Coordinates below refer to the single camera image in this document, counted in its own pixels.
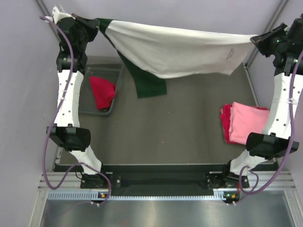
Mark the grey slotted cable duct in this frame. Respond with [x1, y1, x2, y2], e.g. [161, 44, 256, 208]
[47, 189, 240, 201]

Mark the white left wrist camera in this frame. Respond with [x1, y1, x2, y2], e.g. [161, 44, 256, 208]
[45, 5, 73, 24]

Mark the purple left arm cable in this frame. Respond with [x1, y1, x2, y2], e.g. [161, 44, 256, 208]
[40, 15, 112, 209]

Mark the aluminium frame post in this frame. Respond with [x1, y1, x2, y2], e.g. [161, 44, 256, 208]
[35, 0, 62, 43]
[242, 0, 291, 69]

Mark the clear grey plastic bin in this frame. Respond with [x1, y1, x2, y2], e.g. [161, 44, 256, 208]
[79, 56, 125, 117]

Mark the left aluminium frame post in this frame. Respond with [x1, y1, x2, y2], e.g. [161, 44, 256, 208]
[35, 0, 62, 43]

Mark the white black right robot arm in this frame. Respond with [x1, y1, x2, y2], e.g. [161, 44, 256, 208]
[221, 17, 303, 187]

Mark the pink t-shirt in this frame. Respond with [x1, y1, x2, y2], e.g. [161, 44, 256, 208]
[228, 102, 269, 145]

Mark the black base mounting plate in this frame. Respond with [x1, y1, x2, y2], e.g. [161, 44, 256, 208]
[80, 165, 249, 191]

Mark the crimson red t-shirt in bin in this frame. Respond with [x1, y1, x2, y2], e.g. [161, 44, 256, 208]
[89, 77, 116, 110]

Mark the white and green t-shirt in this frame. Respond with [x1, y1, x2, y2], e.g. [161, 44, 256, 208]
[98, 18, 253, 98]

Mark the right aluminium frame post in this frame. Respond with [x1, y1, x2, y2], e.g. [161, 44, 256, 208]
[242, 0, 291, 69]

